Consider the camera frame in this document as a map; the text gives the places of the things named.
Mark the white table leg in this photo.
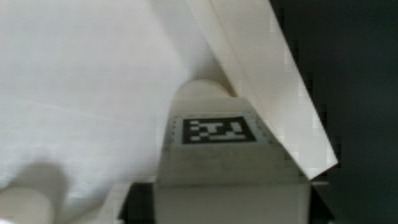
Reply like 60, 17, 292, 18
154, 80, 310, 224

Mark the white square table top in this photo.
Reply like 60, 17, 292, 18
0, 0, 337, 224

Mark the translucent gripper left finger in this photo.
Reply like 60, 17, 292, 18
93, 182, 156, 224

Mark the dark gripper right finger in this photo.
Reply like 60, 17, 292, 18
307, 181, 337, 224

